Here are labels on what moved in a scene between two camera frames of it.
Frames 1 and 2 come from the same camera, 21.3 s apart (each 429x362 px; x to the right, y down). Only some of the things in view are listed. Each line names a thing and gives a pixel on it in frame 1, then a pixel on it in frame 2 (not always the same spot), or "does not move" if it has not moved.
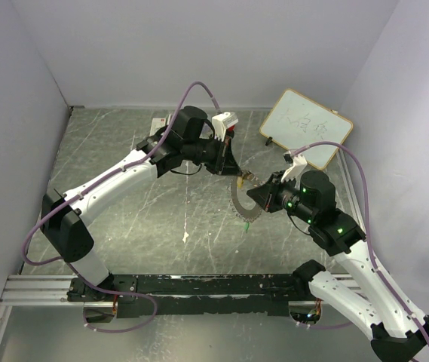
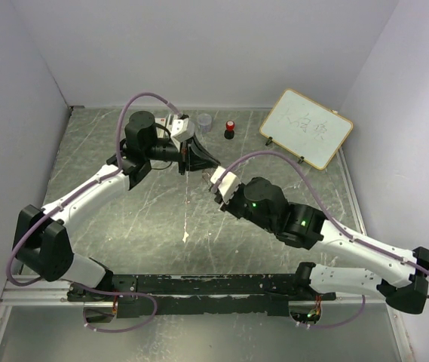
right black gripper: x=265 y=194 -> x=228 y=207
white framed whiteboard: x=295 y=121 does not move
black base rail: x=194 y=295 does not move
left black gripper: x=231 y=166 -> x=193 y=157
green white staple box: x=157 y=124 does not move
